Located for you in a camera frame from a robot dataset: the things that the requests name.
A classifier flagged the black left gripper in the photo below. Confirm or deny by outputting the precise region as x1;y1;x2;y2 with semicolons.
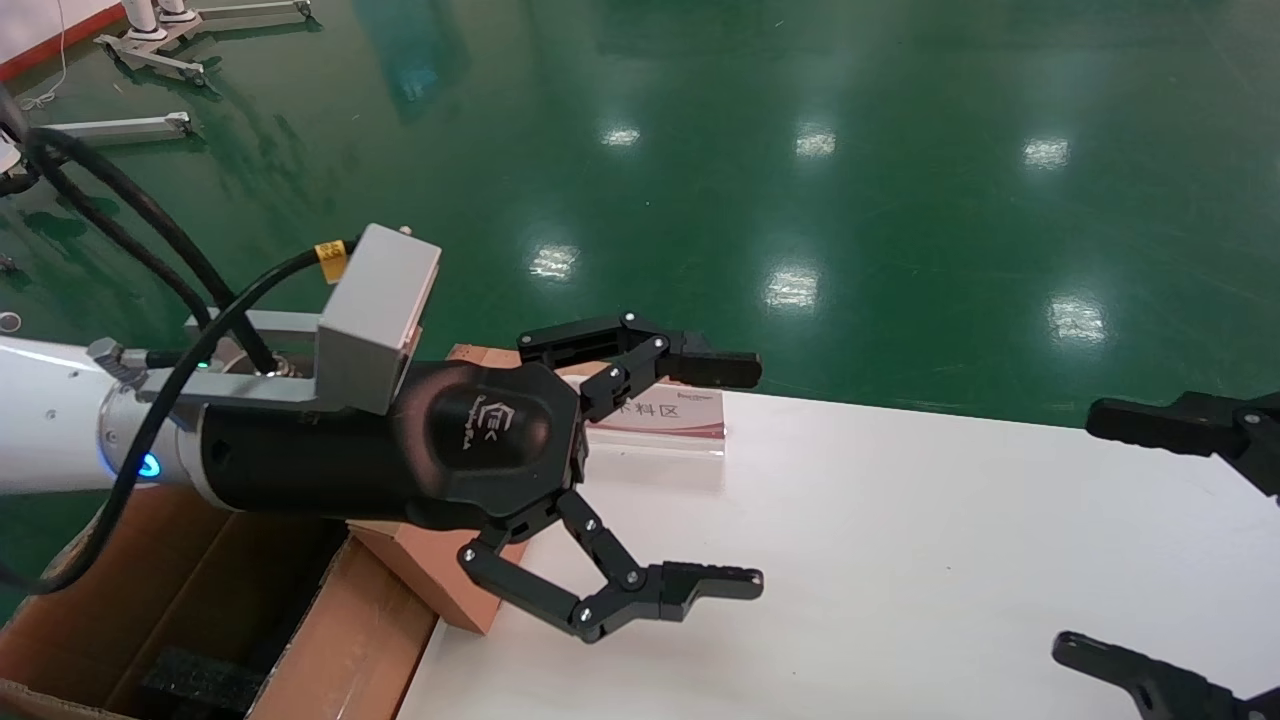
200;312;765;644

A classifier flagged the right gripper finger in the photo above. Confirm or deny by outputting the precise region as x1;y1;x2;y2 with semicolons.
1086;392;1280;498
1052;631;1280;720

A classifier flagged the large open cardboard box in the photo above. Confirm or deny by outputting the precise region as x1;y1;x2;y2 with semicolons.
0;344;611;720

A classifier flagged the acrylic sign card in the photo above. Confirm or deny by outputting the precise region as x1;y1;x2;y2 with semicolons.
585;385;728;456

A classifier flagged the black foam block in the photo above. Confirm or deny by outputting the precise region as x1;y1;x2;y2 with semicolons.
140;648;266;720

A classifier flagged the white stand with straight bar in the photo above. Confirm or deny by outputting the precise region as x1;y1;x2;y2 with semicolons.
158;0;319;31

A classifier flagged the white stand with angled leg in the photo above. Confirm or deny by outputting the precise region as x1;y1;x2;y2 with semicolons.
95;0;208;87

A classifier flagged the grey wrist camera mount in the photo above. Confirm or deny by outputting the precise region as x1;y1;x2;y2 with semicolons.
88;224;442;416

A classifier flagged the black cable with yellow tag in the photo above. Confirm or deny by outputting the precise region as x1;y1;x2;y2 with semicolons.
0;238;361;598

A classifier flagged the thick black looped cable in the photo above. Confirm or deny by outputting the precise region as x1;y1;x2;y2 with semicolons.
0;125;281;376

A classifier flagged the white metal frame leg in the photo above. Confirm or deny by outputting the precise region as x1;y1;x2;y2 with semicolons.
40;112;193;142

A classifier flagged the thin white floor cord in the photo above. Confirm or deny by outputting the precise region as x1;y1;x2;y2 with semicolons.
20;0;73;111

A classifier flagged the grey post with black clamp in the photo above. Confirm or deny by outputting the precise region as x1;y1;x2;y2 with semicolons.
0;85;33;196

